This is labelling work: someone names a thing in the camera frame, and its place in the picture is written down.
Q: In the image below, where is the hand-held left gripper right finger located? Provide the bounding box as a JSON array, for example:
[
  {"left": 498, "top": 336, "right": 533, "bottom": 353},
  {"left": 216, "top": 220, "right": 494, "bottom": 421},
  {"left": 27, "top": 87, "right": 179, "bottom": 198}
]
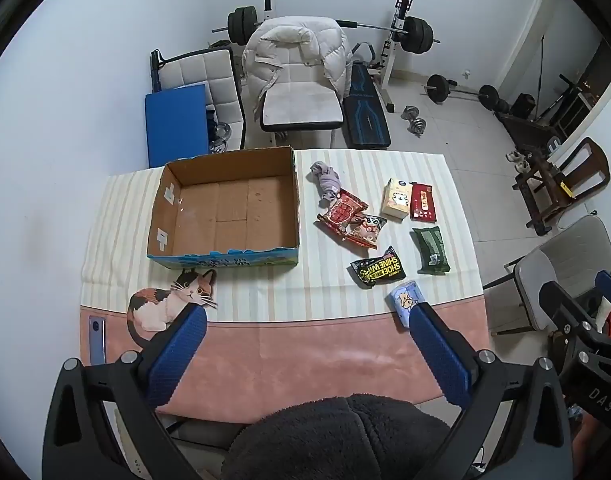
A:
[{"left": 409, "top": 301, "right": 573, "bottom": 480}]

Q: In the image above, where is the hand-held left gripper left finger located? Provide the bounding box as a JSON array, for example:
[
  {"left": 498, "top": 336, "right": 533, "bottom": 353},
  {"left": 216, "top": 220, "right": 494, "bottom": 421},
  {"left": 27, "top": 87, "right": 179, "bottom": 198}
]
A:
[{"left": 42, "top": 304, "right": 209, "bottom": 480}]

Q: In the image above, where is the light blue tissue pack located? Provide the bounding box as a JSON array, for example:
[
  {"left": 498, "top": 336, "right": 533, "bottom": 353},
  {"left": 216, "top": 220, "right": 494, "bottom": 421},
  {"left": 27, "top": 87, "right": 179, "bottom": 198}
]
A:
[{"left": 385, "top": 280, "right": 426, "bottom": 330}]

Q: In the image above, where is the green wet wipes pack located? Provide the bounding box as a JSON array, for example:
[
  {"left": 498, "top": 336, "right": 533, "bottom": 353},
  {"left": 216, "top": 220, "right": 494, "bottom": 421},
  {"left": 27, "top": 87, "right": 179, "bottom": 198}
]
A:
[{"left": 410, "top": 226, "right": 451, "bottom": 276}]

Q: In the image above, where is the black shoe wipes pack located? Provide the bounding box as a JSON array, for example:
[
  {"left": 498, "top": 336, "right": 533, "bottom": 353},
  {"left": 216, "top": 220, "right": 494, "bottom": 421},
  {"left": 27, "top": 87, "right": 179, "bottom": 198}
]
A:
[{"left": 350, "top": 246, "right": 402, "bottom": 288}]

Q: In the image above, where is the orange snack packet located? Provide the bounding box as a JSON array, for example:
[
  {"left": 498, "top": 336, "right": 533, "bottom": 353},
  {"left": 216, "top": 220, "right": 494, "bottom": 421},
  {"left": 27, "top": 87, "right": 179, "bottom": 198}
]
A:
[{"left": 343, "top": 212, "right": 387, "bottom": 250}]

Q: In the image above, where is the cardboard box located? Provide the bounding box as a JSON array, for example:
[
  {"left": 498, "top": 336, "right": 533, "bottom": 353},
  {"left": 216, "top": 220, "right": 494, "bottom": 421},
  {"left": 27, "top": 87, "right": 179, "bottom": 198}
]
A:
[{"left": 146, "top": 146, "right": 301, "bottom": 272}]

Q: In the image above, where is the red tissue pack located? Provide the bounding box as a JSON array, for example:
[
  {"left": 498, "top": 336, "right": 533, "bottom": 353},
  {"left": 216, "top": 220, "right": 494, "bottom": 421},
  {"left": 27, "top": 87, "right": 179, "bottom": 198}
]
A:
[{"left": 410, "top": 182, "right": 437, "bottom": 223}]

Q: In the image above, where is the yellow tissue pack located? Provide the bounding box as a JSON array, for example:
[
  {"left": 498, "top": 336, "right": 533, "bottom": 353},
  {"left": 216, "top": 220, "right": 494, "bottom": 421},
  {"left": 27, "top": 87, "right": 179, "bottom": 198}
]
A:
[{"left": 381, "top": 178, "right": 412, "bottom": 222}]

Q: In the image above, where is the red snack packet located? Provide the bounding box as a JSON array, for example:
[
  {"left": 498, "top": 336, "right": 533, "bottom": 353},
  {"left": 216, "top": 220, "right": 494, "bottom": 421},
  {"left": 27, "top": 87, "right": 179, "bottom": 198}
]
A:
[{"left": 316, "top": 189, "right": 369, "bottom": 237}]

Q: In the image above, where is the lilac sock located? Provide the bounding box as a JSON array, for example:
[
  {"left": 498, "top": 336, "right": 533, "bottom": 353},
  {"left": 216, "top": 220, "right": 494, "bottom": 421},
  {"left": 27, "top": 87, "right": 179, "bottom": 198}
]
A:
[{"left": 310, "top": 161, "right": 342, "bottom": 207}]

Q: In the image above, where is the grey seat chair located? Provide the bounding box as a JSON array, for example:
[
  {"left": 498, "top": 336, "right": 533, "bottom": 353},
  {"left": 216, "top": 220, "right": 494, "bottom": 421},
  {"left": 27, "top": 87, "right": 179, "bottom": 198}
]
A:
[{"left": 483, "top": 215, "right": 611, "bottom": 336}]

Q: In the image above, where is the blue smartphone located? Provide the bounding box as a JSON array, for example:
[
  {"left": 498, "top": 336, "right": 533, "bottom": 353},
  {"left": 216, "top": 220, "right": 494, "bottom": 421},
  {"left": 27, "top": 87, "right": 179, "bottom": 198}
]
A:
[{"left": 88, "top": 316, "right": 108, "bottom": 366}]

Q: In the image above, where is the brown wooden chair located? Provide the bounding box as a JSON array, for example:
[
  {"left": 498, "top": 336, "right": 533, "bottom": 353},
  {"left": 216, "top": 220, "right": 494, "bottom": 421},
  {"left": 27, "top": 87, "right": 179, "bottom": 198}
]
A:
[{"left": 513, "top": 137, "right": 611, "bottom": 236}]

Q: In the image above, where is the dark metal rack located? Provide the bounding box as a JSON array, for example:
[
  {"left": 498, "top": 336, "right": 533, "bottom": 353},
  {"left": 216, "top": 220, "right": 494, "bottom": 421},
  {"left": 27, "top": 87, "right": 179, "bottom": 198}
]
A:
[{"left": 495, "top": 75, "right": 597, "bottom": 147}]

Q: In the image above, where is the blue board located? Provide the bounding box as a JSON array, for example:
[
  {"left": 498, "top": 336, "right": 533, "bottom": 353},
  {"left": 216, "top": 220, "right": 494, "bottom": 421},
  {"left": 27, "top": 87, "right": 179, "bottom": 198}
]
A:
[{"left": 144, "top": 83, "right": 210, "bottom": 168}]

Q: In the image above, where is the black weight bench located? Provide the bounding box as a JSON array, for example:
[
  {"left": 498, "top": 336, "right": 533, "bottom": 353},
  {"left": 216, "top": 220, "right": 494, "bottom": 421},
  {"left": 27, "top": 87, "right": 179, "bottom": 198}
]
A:
[{"left": 343, "top": 42, "right": 391, "bottom": 150}]

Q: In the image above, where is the barbell with small black plates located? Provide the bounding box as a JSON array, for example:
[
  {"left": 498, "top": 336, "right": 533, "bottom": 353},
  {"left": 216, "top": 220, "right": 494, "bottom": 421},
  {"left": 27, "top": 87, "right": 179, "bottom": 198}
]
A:
[{"left": 423, "top": 74, "right": 500, "bottom": 110}]

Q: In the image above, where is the white padded chair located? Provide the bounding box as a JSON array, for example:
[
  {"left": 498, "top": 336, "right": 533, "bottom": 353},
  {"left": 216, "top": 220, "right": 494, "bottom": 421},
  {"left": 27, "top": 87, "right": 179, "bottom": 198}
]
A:
[{"left": 260, "top": 67, "right": 344, "bottom": 148}]

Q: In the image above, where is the white quilted folding chair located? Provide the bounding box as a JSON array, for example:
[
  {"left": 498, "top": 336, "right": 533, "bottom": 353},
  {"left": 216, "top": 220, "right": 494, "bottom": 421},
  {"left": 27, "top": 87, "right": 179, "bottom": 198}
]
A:
[{"left": 150, "top": 47, "right": 246, "bottom": 151}]

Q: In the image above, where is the white barbell rack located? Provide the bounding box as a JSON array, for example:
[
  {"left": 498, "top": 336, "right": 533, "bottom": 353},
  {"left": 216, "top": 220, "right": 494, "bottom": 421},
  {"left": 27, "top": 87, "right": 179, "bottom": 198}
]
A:
[{"left": 260, "top": 0, "right": 415, "bottom": 113}]

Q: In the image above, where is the barbell with large black plates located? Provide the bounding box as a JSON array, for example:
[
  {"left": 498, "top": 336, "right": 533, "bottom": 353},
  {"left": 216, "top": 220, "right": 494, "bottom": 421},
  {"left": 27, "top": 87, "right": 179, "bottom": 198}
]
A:
[{"left": 212, "top": 6, "right": 441, "bottom": 55}]

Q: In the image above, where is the white down jacket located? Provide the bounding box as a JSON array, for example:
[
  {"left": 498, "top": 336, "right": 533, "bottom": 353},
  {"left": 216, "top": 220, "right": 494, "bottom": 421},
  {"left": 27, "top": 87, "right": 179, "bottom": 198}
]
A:
[{"left": 242, "top": 16, "right": 353, "bottom": 113}]

